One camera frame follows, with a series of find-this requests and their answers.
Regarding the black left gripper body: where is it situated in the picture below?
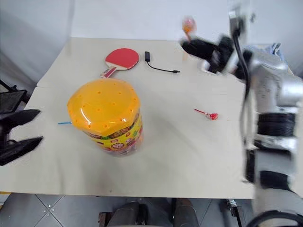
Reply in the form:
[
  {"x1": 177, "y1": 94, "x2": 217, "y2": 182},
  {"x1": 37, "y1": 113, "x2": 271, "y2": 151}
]
[{"x1": 0, "y1": 124, "x2": 14, "y2": 154}]

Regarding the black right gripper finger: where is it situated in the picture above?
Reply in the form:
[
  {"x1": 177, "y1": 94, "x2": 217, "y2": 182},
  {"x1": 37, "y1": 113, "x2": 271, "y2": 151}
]
[
  {"x1": 181, "y1": 41, "x2": 215, "y2": 61},
  {"x1": 187, "y1": 39, "x2": 217, "y2": 52}
]

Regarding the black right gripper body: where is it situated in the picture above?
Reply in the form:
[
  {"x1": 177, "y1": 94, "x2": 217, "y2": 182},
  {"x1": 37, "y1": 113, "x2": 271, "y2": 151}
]
[{"x1": 208, "y1": 35, "x2": 235, "y2": 75}]

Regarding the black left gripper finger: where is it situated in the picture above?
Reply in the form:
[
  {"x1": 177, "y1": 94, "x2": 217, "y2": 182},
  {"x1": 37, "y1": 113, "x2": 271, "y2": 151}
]
[
  {"x1": 0, "y1": 109, "x2": 42, "y2": 130},
  {"x1": 0, "y1": 136, "x2": 44, "y2": 166}
]

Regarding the orange lollipop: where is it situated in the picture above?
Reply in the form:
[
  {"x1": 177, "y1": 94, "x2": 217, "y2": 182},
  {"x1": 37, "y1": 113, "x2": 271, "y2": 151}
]
[{"x1": 181, "y1": 15, "x2": 197, "y2": 61}]

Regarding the lollipop jar with yellow lid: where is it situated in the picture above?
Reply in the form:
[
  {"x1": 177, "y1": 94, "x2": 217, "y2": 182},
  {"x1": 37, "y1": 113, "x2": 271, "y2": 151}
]
[{"x1": 67, "y1": 79, "x2": 144, "y2": 157}]

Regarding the black metal stand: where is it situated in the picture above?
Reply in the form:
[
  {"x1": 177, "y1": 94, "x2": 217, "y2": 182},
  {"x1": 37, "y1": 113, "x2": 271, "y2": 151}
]
[{"x1": 0, "y1": 79, "x2": 28, "y2": 115}]

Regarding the blue white cloth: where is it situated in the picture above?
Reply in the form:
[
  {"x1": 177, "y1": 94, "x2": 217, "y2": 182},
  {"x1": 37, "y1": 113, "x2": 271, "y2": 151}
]
[{"x1": 264, "y1": 42, "x2": 286, "y2": 62}]

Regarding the red lollipop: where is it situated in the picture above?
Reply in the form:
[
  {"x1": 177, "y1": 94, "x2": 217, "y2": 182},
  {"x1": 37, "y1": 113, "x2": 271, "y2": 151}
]
[{"x1": 194, "y1": 108, "x2": 219, "y2": 122}]

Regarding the red table tennis paddle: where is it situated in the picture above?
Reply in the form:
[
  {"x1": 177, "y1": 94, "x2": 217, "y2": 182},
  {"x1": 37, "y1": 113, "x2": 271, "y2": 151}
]
[{"x1": 100, "y1": 48, "x2": 140, "y2": 79}]

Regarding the dark rounded shape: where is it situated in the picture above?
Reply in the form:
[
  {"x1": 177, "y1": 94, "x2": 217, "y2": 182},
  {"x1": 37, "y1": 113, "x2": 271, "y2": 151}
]
[
  {"x1": 172, "y1": 198, "x2": 201, "y2": 227},
  {"x1": 105, "y1": 201, "x2": 149, "y2": 227}
]

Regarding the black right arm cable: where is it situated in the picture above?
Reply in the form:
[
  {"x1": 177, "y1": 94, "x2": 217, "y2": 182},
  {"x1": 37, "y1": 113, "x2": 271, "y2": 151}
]
[{"x1": 231, "y1": 22, "x2": 253, "y2": 152}]

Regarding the black adapter with cable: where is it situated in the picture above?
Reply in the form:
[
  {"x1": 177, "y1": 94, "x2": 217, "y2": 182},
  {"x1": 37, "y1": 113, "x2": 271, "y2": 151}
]
[{"x1": 144, "y1": 51, "x2": 181, "y2": 75}]

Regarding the black metal bracket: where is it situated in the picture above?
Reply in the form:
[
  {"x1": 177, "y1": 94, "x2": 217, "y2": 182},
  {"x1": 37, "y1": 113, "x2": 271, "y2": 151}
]
[{"x1": 224, "y1": 198, "x2": 244, "y2": 227}]

